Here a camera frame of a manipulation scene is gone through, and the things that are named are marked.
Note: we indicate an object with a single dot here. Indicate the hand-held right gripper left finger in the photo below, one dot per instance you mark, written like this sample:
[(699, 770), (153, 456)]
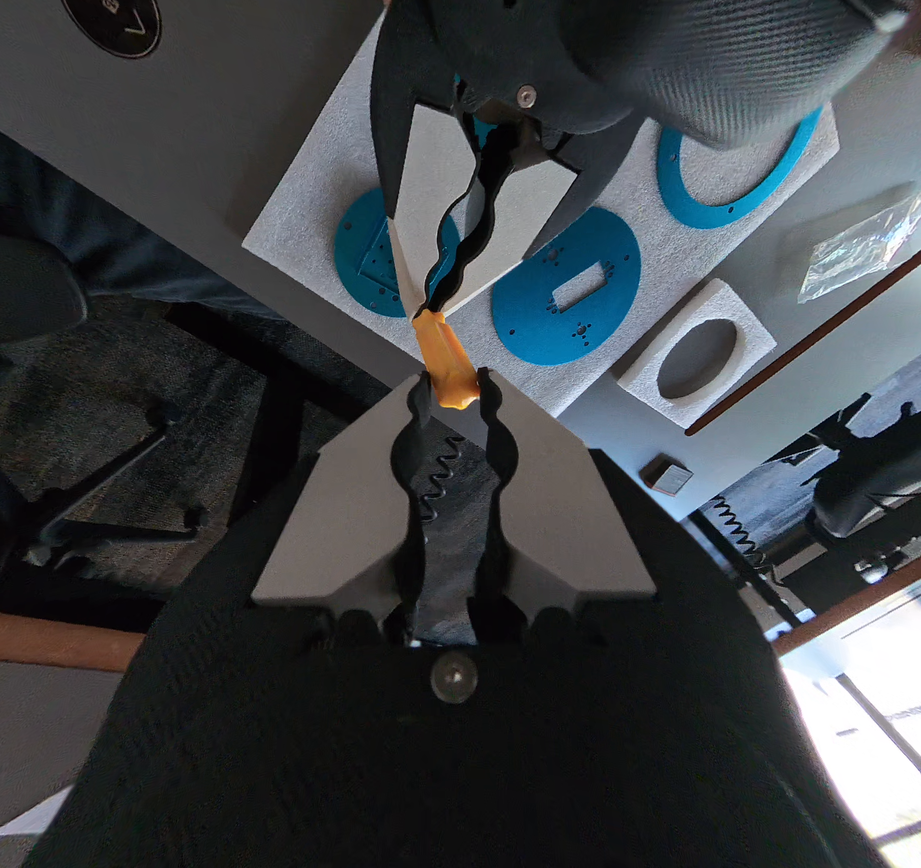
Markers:
[(345, 523)]

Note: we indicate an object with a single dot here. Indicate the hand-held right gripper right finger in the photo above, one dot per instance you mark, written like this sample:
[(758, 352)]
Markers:
[(568, 530)]

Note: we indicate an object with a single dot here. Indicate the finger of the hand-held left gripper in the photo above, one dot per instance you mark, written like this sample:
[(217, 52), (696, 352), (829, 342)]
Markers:
[(424, 177), (518, 213)]

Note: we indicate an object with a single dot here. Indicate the blue square metal bracket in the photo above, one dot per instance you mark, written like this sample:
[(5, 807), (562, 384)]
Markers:
[(374, 264)]

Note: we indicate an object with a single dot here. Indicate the round black desk button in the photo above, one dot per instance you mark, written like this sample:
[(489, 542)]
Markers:
[(108, 1)]

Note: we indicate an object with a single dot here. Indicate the blue plate with rectangular hole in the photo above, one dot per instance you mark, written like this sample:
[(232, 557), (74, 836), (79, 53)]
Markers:
[(525, 321)]

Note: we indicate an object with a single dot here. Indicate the small grey block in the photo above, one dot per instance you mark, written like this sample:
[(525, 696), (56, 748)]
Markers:
[(669, 479)]

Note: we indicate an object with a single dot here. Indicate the white foam sheet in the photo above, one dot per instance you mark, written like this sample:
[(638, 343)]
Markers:
[(309, 184)]

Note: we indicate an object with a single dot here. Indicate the white foam square with hole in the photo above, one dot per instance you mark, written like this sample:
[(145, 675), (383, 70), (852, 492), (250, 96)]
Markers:
[(752, 336)]

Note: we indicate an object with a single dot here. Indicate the person's dark trousers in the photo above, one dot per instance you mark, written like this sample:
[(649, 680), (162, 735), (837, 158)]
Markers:
[(144, 264)]

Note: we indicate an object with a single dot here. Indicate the clear plastic bag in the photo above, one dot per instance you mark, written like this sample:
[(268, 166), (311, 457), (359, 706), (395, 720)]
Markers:
[(856, 249)]

